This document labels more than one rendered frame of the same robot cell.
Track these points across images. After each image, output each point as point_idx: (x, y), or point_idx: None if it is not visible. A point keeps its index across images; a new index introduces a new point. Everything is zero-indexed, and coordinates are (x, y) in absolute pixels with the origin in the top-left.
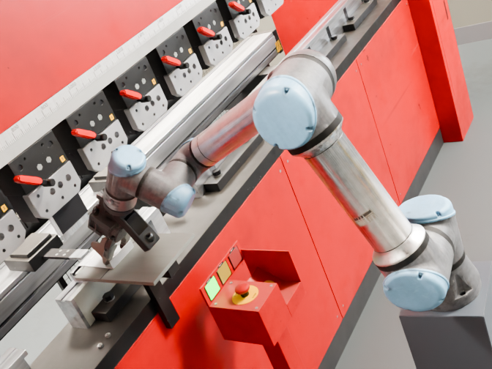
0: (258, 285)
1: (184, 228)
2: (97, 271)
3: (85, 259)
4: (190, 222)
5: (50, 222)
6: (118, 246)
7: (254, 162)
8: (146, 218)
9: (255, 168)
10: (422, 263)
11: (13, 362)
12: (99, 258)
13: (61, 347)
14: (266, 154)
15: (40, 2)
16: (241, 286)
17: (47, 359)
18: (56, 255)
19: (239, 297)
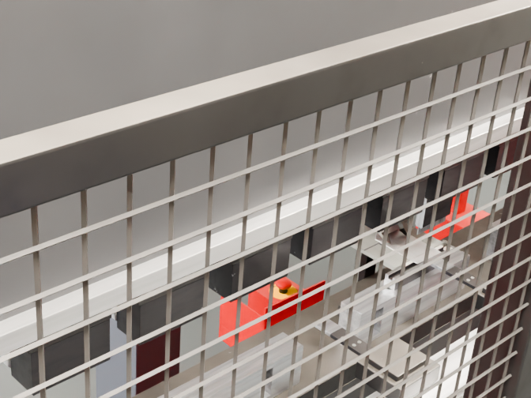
0: (265, 293)
1: (318, 332)
2: (417, 234)
3: (432, 253)
4: (307, 336)
5: (452, 199)
6: (392, 248)
7: (181, 381)
8: (359, 292)
9: (188, 369)
10: None
11: (498, 219)
12: (416, 246)
13: (472, 275)
14: (157, 384)
15: None
16: (283, 281)
17: (486, 271)
18: (472, 275)
19: (289, 291)
